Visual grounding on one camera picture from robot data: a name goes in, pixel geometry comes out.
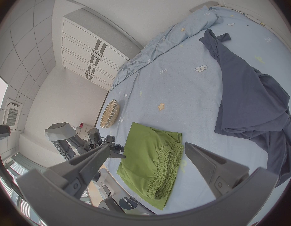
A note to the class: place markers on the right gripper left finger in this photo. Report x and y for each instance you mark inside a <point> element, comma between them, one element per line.
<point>79,171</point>

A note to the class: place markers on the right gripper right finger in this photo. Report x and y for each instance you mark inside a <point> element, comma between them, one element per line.
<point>218,173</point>

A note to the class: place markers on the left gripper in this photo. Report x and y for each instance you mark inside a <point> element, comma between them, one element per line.
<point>117,147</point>

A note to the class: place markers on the green shorts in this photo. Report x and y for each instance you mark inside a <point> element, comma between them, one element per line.
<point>145,154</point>

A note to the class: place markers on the round woven basket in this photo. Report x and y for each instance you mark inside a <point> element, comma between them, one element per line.
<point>110,114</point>

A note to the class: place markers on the dark blue garment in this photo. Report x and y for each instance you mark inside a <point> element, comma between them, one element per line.
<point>249,90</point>

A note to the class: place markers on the bed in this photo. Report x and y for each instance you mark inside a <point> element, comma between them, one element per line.
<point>178,83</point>

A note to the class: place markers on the window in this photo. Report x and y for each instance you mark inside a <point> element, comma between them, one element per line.
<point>15,167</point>

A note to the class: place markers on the white ceiling air conditioner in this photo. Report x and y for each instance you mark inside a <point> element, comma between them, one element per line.
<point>13,113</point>

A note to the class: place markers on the square ceiling light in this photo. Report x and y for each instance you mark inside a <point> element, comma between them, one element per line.
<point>0,90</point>

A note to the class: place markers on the white wardrobe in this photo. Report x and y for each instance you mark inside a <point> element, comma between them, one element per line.
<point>84,46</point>

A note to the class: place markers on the pale blue quilt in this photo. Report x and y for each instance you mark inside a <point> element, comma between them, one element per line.
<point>190,25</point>

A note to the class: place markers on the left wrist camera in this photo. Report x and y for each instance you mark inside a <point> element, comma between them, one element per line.
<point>110,139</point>

